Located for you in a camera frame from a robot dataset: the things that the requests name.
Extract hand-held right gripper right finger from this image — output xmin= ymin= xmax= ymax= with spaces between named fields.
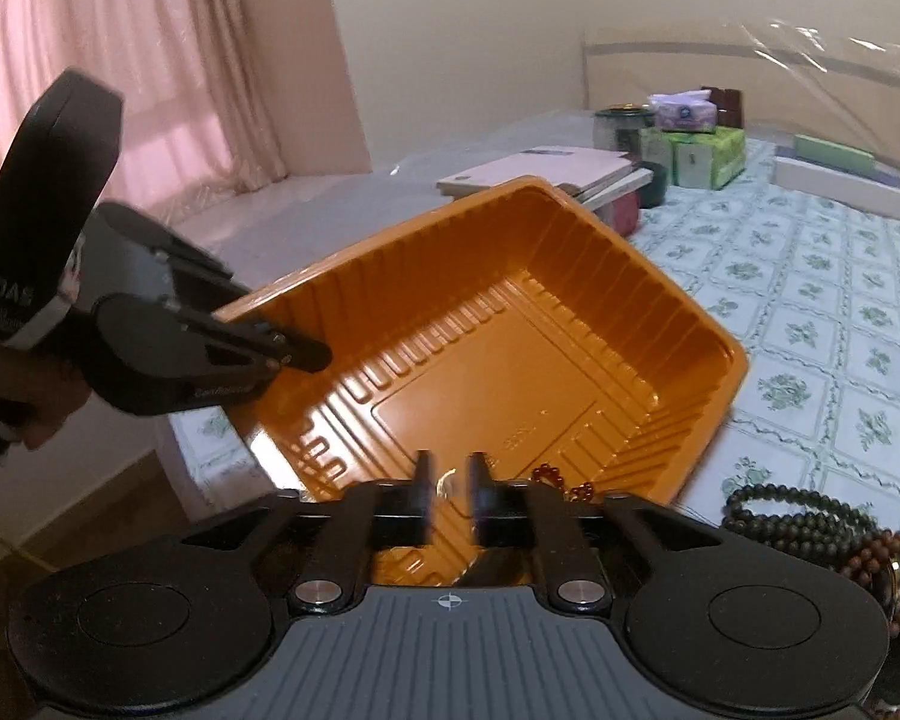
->
xmin=469 ymin=451 xmax=728 ymax=614

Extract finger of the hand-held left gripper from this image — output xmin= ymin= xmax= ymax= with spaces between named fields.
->
xmin=161 ymin=235 xmax=239 ymax=302
xmin=184 ymin=306 xmax=336 ymax=376

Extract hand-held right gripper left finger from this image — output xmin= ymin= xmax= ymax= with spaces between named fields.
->
xmin=176 ymin=450 xmax=440 ymax=614

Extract orange plastic tray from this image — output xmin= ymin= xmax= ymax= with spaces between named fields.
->
xmin=214 ymin=175 xmax=751 ymax=590

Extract person's left hand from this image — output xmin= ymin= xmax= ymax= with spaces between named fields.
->
xmin=0 ymin=336 xmax=97 ymax=452

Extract pink curtain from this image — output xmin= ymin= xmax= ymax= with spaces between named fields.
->
xmin=0 ymin=0 xmax=292 ymax=241

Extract pink cover book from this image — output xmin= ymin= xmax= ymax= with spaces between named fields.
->
xmin=436 ymin=145 xmax=632 ymax=197

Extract white cardboard box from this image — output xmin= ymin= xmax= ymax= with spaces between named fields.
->
xmin=555 ymin=163 xmax=655 ymax=212

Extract dark green cup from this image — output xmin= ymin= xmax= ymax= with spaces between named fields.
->
xmin=640 ymin=161 xmax=671 ymax=209

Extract floral green white tablecloth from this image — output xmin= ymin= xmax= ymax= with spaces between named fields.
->
xmin=171 ymin=133 xmax=900 ymax=720

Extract green tissue box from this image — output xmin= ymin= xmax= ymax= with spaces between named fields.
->
xmin=640 ymin=126 xmax=746 ymax=191

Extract purple tissue pack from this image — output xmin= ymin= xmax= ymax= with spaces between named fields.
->
xmin=648 ymin=88 xmax=719 ymax=134

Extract brown box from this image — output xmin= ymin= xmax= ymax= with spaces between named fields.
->
xmin=699 ymin=86 xmax=743 ymax=130

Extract long white box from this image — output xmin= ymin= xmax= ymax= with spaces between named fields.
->
xmin=772 ymin=156 xmax=900 ymax=230

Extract long green box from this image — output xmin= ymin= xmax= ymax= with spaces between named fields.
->
xmin=793 ymin=133 xmax=875 ymax=173

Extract small reddish bead bracelet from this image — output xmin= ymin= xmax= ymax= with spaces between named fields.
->
xmin=531 ymin=463 xmax=597 ymax=505

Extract dark bead necklace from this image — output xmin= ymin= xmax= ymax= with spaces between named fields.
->
xmin=720 ymin=484 xmax=882 ymax=580

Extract brown wooden bead bracelet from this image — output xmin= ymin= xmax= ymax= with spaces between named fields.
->
xmin=851 ymin=531 xmax=900 ymax=635

